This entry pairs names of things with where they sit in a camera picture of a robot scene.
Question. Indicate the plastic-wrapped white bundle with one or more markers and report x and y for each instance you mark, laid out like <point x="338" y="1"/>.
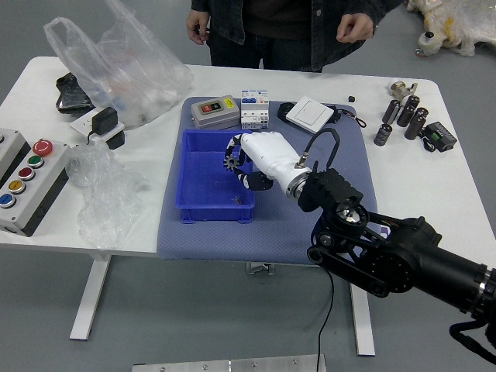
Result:
<point x="457" y="23"/>

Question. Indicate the grey metal table bracket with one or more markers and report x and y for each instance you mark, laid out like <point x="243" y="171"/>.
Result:
<point x="259" y="268"/>

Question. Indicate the person's left hand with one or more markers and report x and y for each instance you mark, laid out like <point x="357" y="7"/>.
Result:
<point x="356" y="28"/>

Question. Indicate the grey push-button control box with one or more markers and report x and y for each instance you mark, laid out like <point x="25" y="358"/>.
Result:
<point x="29" y="182"/>

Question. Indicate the dark cylindrical capacitor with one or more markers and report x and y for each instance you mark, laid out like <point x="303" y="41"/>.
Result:
<point x="421" y="114"/>
<point x="414" y="128"/>
<point x="383" y="133"/>
<point x="411" y="102"/>
<point x="405" y="116"/>
<point x="391" y="111"/>

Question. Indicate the blue-grey padded mat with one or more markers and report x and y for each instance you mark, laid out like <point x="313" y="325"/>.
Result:
<point x="279" y="232"/>

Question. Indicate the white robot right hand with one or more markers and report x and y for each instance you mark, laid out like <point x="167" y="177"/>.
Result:
<point x="271" y="153"/>

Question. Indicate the brass metal fitting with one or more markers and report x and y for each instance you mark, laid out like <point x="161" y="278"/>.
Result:
<point x="399" y="89"/>

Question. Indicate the black driver module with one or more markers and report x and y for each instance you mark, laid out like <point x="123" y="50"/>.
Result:
<point x="439" y="133"/>

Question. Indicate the white circuit breaker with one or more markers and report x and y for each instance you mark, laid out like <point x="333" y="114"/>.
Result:
<point x="254" y="110"/>

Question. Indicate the black plug block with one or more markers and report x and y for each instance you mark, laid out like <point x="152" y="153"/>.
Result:
<point x="115" y="139"/>

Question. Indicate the big black gear nut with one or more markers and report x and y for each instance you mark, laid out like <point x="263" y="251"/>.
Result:
<point x="231" y="162"/>

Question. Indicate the white table leg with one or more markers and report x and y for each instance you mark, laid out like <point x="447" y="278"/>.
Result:
<point x="91" y="294"/>
<point x="362" y="321"/>

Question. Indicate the grey two-button switch box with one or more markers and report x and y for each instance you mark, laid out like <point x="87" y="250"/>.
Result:
<point x="214" y="112"/>

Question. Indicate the person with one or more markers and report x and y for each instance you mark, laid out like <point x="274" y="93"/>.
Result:
<point x="286" y="27"/>

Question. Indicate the blue plastic box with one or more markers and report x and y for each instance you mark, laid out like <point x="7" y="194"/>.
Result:
<point x="205" y="186"/>

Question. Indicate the black plastic pouch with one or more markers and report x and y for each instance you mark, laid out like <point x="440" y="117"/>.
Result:
<point x="71" y="95"/>

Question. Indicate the black power adapter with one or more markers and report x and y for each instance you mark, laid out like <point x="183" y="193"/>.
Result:
<point x="102" y="120"/>

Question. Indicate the large clear plastic bag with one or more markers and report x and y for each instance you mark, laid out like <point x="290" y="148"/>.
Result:
<point x="128" y="77"/>

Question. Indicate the white socket plate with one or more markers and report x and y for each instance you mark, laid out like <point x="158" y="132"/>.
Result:
<point x="79" y="126"/>

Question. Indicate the person's right hand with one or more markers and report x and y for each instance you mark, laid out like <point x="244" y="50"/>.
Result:
<point x="198" y="27"/>

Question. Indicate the white wall switch panel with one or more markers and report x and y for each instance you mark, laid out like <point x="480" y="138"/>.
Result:
<point x="310" y="114"/>

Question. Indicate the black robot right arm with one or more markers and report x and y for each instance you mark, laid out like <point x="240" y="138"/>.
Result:
<point x="407" y="259"/>

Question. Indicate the crumpled clear plastic wrap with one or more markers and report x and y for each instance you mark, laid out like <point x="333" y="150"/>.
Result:
<point x="100" y="193"/>

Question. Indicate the small metal screws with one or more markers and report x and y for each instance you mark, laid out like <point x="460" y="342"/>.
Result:
<point x="236" y="200"/>

